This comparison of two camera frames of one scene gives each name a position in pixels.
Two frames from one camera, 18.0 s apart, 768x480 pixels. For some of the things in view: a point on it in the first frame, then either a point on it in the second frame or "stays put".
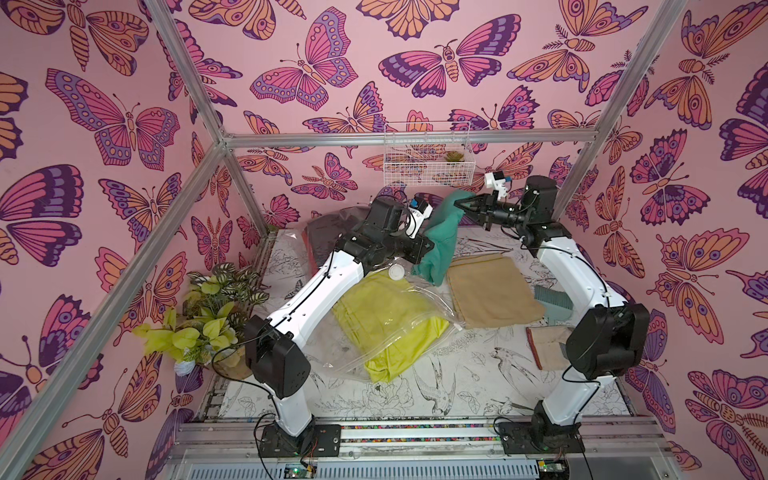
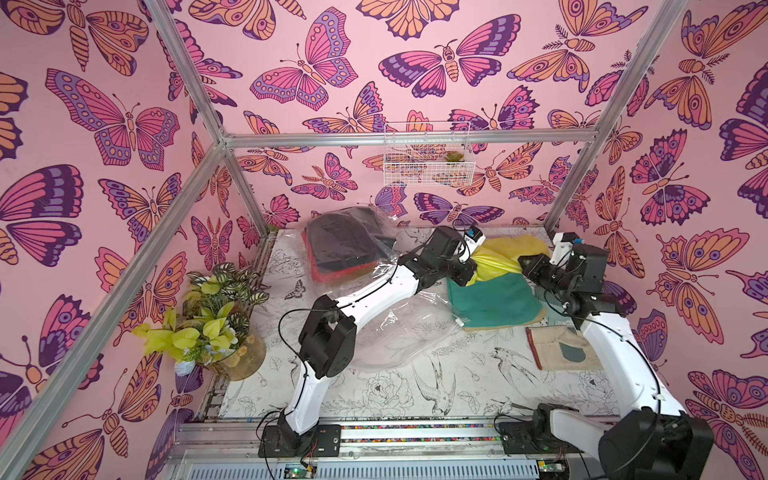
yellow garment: [389, 321] -> [500, 254]
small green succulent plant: [454, 156] stays put
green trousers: [443, 230] -> [494, 300]
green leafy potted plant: [208, 332] stays put
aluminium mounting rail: [418, 448] stays put
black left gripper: [419, 243] -> [465, 271]
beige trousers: [489, 289] -> [533, 321]
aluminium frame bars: [34, 425] stays put
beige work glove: [545, 341] stays put
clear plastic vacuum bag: [386, 320] stays put
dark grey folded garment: [323, 230] stays put
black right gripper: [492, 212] -> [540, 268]
